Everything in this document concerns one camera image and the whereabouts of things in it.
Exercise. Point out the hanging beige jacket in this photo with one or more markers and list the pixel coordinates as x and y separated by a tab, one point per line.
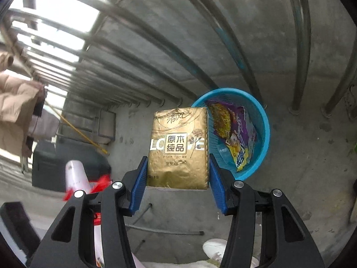
18	100

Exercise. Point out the red plastic wrapper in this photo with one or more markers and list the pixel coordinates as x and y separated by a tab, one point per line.
97	186

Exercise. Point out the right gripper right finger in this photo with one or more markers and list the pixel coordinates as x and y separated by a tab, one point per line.
286	241

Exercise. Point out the white shoe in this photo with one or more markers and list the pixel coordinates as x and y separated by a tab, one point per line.
215	249

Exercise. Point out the purple snack bag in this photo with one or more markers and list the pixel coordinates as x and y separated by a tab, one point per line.
235	130

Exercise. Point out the metal balcony railing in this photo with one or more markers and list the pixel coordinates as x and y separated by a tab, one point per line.
115	52

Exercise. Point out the yellow broom stick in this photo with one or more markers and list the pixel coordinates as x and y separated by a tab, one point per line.
77	130

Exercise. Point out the blue plastic trash basket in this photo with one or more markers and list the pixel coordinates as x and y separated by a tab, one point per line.
259	119

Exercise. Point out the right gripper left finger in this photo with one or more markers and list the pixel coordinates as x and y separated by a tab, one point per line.
69	242

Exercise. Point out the gold tissue pack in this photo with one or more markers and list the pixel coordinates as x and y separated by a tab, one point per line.
178	153

